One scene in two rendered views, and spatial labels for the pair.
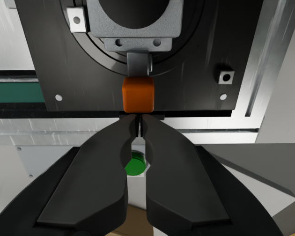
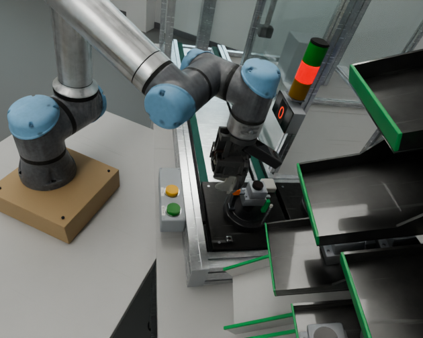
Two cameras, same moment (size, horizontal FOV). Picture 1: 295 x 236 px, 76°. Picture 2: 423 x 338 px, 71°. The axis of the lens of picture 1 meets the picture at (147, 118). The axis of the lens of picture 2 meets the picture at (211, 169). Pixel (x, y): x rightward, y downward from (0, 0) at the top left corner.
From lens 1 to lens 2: 0.74 m
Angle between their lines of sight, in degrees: 62
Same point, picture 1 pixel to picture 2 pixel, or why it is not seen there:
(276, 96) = (201, 318)
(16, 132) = (186, 170)
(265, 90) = (223, 263)
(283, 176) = not seen: outside the picture
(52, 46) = not seen: hidden behind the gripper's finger
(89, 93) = (211, 195)
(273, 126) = (176, 327)
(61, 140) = (184, 184)
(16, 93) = (203, 175)
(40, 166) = (168, 173)
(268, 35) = (245, 256)
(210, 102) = (215, 237)
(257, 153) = not seen: outside the picture
